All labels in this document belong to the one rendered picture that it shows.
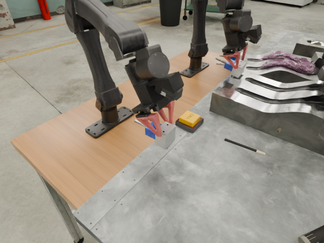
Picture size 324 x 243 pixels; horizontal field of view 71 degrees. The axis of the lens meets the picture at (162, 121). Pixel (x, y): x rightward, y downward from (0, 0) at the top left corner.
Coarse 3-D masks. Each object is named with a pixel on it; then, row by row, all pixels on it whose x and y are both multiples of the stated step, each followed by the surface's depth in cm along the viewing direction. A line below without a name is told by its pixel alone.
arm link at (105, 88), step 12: (84, 24) 68; (84, 36) 69; (96, 36) 71; (84, 48) 72; (96, 48) 72; (96, 60) 72; (96, 72) 74; (108, 72) 76; (96, 84) 76; (108, 84) 76; (96, 96) 80; (108, 96) 77; (120, 96) 79
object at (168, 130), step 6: (144, 126) 67; (162, 126) 63; (168, 126) 63; (174, 126) 63; (150, 132) 64; (162, 132) 61; (168, 132) 61; (174, 132) 64; (156, 138) 63; (162, 138) 62; (168, 138) 62; (174, 138) 66; (156, 144) 65; (162, 144) 63; (168, 144) 64
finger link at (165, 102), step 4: (164, 100) 59; (168, 100) 60; (156, 104) 57; (160, 104) 57; (164, 104) 59; (168, 104) 61; (172, 104) 61; (152, 108) 58; (156, 108) 57; (160, 108) 57; (168, 108) 62; (172, 108) 62; (160, 112) 65; (172, 112) 62; (164, 116) 65; (172, 116) 63; (164, 120) 65; (172, 120) 63
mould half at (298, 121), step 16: (240, 80) 97; (272, 80) 98; (224, 96) 87; (240, 96) 87; (272, 96) 88; (288, 96) 84; (304, 96) 80; (224, 112) 90; (240, 112) 86; (256, 112) 82; (272, 112) 78; (288, 112) 75; (304, 112) 72; (320, 112) 71; (256, 128) 85; (272, 128) 81; (288, 128) 77; (304, 128) 74; (320, 128) 71; (304, 144) 77; (320, 144) 74
